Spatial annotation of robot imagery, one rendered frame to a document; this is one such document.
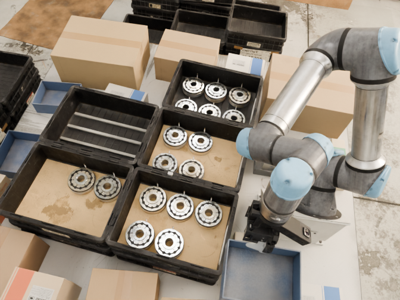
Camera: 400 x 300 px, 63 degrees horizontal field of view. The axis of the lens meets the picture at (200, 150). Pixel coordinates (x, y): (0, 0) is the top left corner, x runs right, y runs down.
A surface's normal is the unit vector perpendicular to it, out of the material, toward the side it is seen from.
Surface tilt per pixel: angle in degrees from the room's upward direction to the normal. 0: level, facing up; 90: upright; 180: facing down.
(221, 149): 0
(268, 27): 0
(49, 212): 0
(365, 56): 73
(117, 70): 90
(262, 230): 8
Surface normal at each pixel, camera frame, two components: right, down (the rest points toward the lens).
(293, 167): 0.08, -0.63
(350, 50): -0.68, 0.26
